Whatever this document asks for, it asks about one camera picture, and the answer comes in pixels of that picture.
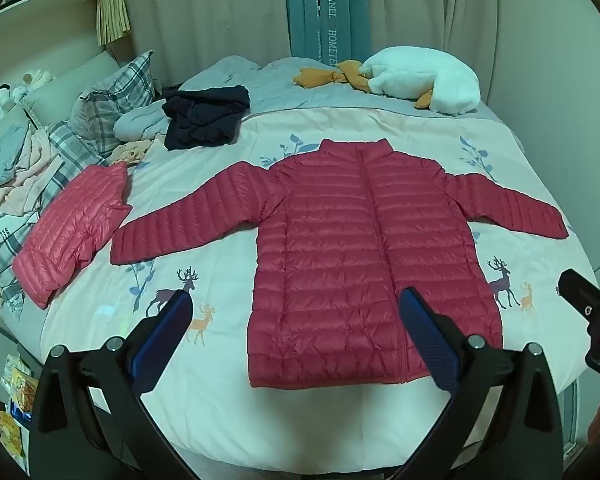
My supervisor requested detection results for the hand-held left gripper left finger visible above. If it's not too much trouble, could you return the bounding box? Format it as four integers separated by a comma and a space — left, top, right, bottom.
28, 289, 201, 480

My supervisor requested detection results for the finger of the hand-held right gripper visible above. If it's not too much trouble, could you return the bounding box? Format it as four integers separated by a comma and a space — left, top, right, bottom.
555, 269, 600, 322

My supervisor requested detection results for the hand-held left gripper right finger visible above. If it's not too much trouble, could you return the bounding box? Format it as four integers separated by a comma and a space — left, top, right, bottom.
395, 287, 566, 480

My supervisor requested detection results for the red down jacket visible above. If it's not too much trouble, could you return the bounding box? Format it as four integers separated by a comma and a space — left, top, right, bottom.
110, 139, 570, 390

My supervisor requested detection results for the pink clothes pile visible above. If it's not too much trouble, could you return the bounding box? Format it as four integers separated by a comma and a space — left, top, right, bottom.
0, 127, 65, 217

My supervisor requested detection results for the pink printed duvet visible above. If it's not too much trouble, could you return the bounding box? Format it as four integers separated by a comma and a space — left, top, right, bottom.
39, 105, 600, 463

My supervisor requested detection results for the pink folded down jacket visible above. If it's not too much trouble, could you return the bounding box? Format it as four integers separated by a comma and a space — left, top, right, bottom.
12, 164, 133, 310

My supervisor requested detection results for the peach patterned cloth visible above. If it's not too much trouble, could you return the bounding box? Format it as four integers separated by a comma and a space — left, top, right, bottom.
106, 139, 154, 168

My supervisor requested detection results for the light grey garment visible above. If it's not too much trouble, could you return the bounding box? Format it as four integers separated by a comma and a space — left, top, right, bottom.
112, 100, 178, 143

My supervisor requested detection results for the navy blue garment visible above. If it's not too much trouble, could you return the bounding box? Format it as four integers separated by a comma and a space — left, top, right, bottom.
161, 85, 252, 152

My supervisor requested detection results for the grey-blue garment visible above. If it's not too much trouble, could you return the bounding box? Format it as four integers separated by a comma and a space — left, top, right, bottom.
0, 122, 32, 192

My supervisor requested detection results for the large plaid pillow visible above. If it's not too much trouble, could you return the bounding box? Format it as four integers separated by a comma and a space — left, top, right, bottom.
70, 50, 157, 158

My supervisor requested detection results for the white goose plush toy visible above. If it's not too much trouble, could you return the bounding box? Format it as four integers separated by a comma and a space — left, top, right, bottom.
294, 46, 482, 116

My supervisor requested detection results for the grey bed sheet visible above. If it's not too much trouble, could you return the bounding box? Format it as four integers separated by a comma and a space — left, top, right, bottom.
179, 57, 507, 126

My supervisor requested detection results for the beige padded headboard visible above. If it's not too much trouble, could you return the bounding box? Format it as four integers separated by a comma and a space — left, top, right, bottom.
0, 51, 122, 142

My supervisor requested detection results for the beige plush toy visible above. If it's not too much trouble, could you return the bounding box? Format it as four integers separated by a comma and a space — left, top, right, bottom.
22, 69, 57, 95

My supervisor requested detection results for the white dog plush toy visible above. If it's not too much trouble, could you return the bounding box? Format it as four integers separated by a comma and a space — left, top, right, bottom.
0, 84, 20, 122

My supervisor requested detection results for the yellow tasselled cloth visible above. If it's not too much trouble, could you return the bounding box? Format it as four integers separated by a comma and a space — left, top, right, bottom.
96, 0, 132, 47

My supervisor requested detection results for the beige curtain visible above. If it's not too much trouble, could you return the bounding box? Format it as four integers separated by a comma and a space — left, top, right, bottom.
120, 0, 573, 128

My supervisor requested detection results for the teal lettered curtain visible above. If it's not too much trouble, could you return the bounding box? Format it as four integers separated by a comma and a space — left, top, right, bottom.
284, 0, 373, 68

